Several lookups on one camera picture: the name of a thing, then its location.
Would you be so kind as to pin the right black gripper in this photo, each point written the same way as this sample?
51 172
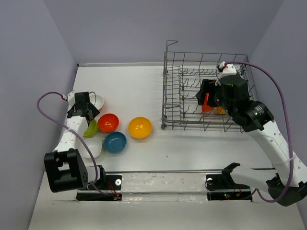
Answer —
208 86

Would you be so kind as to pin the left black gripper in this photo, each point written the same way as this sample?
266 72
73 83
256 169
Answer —
95 112

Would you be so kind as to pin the orange bowl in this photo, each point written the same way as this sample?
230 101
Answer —
108 123
206 108

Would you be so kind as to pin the green bowl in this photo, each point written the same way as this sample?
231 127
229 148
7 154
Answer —
92 129

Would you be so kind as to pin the small yellow bowl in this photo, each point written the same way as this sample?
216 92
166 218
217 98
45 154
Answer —
220 111

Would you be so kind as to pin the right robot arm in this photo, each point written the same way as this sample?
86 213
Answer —
288 184

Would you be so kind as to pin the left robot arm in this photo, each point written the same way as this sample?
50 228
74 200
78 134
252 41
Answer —
64 165

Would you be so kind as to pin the white orange-bottom bowl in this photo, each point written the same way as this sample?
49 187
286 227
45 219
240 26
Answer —
97 101

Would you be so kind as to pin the white square bowl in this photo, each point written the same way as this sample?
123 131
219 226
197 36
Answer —
94 145

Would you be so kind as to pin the blue bowl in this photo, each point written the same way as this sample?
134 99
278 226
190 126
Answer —
115 142

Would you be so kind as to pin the large yellow bowl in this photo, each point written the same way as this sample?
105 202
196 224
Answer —
140 127

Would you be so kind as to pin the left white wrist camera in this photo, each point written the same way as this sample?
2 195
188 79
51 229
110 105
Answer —
70 98

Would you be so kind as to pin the grey wire dish rack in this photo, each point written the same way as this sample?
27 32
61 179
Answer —
189 89

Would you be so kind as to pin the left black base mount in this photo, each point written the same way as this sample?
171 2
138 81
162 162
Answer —
110 190

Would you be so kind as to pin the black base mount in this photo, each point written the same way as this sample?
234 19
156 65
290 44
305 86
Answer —
221 187
110 190

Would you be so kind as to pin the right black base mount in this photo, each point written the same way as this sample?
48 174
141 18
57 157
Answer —
221 187

